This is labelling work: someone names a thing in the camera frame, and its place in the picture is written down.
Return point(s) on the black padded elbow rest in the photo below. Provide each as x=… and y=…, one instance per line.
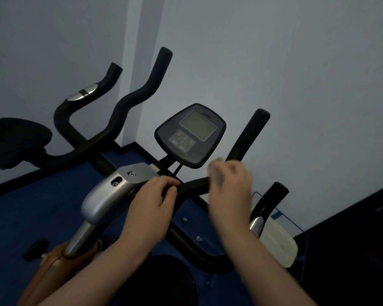
x=16, y=141

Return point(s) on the person's left hand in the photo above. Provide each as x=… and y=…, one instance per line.
x=146, y=210

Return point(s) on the black bike seat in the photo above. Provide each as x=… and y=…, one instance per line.
x=159, y=283

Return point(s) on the person's left thumb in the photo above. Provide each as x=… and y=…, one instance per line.
x=170, y=196

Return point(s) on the person's right fingers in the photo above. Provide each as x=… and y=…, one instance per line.
x=225, y=173

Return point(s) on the black adjustment knob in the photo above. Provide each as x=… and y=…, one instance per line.
x=35, y=250

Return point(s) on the black bike console display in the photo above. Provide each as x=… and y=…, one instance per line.
x=191, y=136

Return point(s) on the person's left forearm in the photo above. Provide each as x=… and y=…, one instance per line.
x=95, y=274

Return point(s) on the silver grip pulse sensor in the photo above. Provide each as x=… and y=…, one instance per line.
x=82, y=93
x=256, y=226

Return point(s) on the person's right hand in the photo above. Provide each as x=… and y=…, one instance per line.
x=231, y=200

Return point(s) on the large black equipment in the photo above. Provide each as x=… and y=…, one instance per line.
x=354, y=251

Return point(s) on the orange exercise bike frame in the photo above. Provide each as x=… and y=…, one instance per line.
x=51, y=270

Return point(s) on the person's right forearm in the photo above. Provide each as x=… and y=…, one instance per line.
x=261, y=270

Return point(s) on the silver bike post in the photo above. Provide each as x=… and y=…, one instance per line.
x=79, y=238

